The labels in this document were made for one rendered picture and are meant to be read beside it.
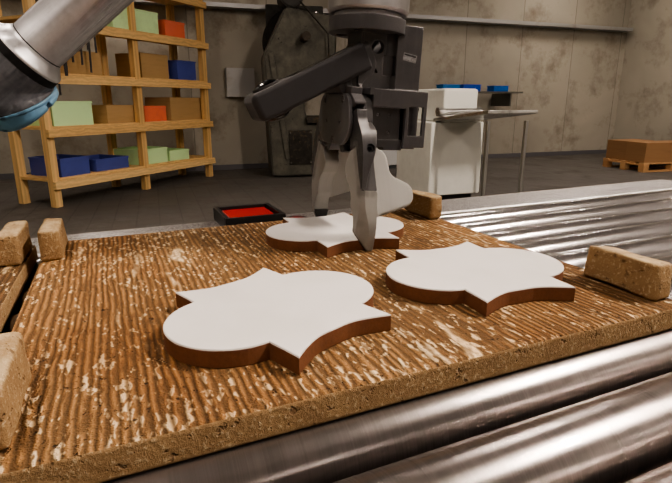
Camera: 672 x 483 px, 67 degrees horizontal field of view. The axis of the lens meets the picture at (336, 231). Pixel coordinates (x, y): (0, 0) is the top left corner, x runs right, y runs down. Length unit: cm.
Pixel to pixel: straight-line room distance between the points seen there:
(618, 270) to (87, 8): 80
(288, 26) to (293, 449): 719
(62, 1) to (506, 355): 81
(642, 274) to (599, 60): 1149
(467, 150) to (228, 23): 439
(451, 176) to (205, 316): 535
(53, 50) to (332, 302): 72
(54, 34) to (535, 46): 1020
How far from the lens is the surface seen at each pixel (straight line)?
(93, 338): 33
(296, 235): 47
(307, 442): 25
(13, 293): 45
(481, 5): 1013
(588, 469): 27
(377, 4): 47
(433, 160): 547
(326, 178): 53
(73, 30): 93
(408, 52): 51
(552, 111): 1112
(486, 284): 36
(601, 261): 43
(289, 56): 732
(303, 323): 29
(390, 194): 46
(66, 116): 605
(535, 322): 34
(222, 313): 31
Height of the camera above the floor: 107
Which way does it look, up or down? 14 degrees down
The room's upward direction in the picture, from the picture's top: straight up
